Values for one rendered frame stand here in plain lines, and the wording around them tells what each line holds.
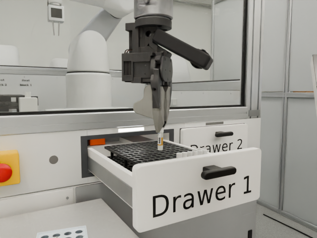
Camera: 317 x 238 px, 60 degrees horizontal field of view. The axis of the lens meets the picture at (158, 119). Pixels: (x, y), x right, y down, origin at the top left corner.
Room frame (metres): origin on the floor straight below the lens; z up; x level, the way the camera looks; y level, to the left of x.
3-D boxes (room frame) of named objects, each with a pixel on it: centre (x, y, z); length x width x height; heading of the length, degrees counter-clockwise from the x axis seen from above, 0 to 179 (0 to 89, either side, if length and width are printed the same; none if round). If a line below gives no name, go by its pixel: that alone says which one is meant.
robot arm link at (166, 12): (0.54, 0.01, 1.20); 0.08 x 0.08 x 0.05
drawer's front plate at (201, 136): (0.94, -0.20, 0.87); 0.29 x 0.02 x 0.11; 120
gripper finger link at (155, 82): (0.52, 0.00, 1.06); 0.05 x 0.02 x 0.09; 162
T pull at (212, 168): (0.48, -0.10, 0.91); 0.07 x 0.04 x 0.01; 120
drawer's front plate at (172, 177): (0.50, -0.09, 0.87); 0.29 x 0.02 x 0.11; 120
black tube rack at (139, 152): (0.67, 0.01, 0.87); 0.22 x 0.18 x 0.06; 30
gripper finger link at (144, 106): (0.53, 0.02, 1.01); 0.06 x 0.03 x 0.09; 72
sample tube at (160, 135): (0.54, 0.00, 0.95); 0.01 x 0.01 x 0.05
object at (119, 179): (0.68, 0.02, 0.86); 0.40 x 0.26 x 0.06; 30
